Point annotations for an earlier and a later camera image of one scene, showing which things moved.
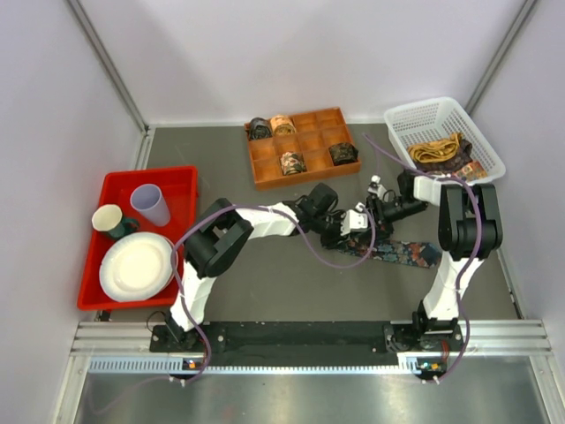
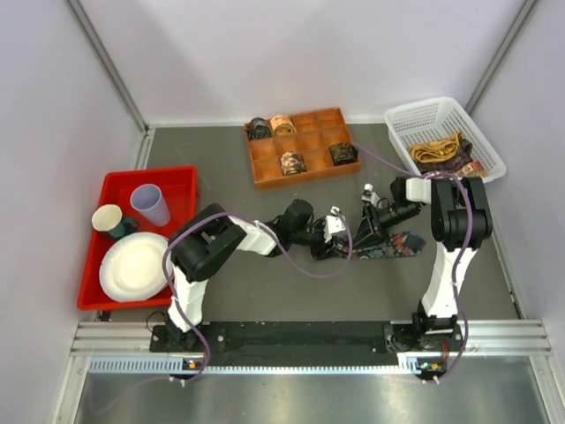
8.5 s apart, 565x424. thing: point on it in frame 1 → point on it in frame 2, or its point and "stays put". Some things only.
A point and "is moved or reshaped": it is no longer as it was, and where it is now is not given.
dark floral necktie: (411, 253) is moved or reshaped
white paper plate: (136, 267) stays put
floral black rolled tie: (292, 162) stays put
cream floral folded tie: (471, 171) stays put
